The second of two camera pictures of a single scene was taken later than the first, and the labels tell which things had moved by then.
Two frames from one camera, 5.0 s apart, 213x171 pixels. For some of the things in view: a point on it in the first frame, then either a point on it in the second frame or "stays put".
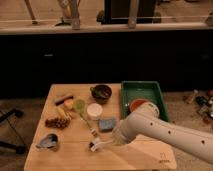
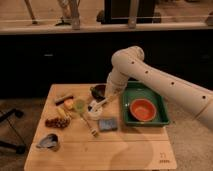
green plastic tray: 148,90 stays put
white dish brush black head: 92,146 → 92,105
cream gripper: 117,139 → 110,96
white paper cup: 94,111 stays put
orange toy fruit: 68,103 stays put
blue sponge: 106,123 stays put
